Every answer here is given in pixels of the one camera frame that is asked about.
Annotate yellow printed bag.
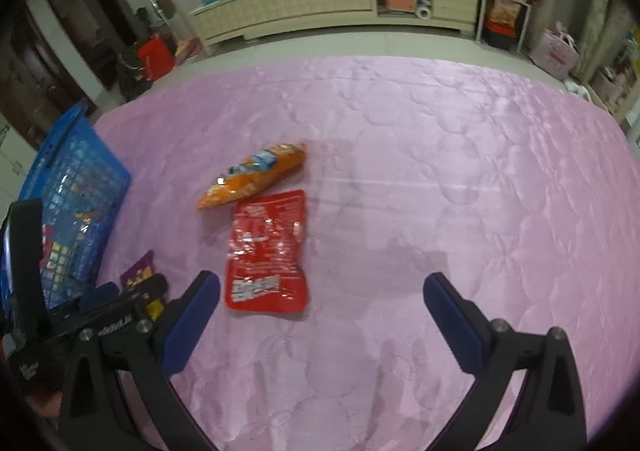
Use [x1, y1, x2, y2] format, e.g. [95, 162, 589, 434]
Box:
[487, 0, 523, 26]

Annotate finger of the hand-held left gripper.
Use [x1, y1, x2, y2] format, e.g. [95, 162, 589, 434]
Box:
[47, 273, 169, 339]
[0, 198, 51, 337]

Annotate orange snack packet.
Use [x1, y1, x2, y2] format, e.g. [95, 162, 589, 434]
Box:
[196, 142, 308, 212]

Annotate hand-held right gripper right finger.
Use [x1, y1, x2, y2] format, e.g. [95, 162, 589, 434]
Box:
[422, 272, 587, 451]

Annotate pink bag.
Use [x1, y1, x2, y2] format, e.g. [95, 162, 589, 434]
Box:
[530, 23, 581, 80]

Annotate patterned curtain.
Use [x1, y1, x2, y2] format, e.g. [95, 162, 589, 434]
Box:
[575, 0, 631, 82]

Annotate arched standing mirror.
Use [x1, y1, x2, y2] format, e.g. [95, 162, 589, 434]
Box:
[585, 31, 640, 124]

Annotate black bag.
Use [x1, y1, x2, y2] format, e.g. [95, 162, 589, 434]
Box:
[116, 43, 153, 102]

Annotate broom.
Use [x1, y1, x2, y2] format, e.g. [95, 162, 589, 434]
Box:
[172, 36, 203, 64]

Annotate blue plastic basket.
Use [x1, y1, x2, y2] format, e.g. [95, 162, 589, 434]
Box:
[0, 100, 132, 319]

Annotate red snack packet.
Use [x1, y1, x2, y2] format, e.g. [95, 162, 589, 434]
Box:
[224, 189, 311, 314]

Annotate white cabinet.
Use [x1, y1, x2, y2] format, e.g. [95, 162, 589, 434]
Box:
[0, 116, 38, 192]

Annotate cream TV cabinet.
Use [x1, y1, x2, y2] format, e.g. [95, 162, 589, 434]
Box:
[189, 0, 483, 56]

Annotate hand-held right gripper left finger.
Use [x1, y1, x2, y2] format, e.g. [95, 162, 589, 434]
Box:
[57, 270, 222, 451]

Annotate person's left hand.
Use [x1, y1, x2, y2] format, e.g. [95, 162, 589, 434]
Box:
[27, 381, 63, 419]

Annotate purple snack packet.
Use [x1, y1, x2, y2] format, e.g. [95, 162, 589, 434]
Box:
[119, 250, 168, 319]

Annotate dark wooden door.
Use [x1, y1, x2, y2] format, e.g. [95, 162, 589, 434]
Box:
[0, 6, 76, 152]
[40, 0, 143, 92]

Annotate red bag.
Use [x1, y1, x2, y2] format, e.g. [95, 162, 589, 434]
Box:
[136, 33, 177, 82]

